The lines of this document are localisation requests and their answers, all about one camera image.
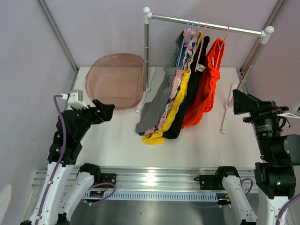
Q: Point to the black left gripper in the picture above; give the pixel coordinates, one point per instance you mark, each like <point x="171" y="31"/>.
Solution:
<point x="106" y="111"/>

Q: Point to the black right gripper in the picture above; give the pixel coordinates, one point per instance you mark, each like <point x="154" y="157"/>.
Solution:
<point x="243" y="102"/>

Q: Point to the grey shorts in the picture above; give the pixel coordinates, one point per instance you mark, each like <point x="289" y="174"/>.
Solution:
<point x="153" y="111"/>

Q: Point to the orange shorts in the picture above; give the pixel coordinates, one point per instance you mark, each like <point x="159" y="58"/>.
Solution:
<point x="207" y="86"/>

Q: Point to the black shorts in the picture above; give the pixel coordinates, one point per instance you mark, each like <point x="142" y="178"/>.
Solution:
<point x="192" y="89"/>

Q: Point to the pink wire hanger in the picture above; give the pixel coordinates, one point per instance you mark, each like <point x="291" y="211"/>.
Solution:
<point x="219" y="52"/>
<point x="201" y="47"/>

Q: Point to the yellow shorts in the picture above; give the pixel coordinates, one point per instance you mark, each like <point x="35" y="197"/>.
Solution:
<point x="157" y="137"/>

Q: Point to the pink shark print shorts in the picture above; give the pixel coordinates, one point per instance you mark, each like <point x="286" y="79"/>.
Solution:
<point x="175" y="89"/>

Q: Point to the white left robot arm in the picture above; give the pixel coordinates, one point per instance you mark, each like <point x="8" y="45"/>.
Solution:
<point x="55" y="206"/>

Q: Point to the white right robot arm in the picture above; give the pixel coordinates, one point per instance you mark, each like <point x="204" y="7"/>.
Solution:
<point x="274" y="175"/>

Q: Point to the pink translucent plastic basin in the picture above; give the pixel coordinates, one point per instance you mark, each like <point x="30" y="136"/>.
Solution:
<point x="116" y="79"/>

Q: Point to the metal clothes rack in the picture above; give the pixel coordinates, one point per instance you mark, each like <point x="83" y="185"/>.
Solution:
<point x="263" y="35"/>

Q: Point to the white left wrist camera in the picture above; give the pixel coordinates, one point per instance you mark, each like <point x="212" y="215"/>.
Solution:
<point x="75" y="99"/>

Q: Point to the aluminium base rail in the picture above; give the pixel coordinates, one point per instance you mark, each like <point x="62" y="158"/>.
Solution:
<point x="151" y="178"/>

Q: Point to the white slotted cable duct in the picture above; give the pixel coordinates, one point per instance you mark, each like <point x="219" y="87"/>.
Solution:
<point x="164" y="196"/>

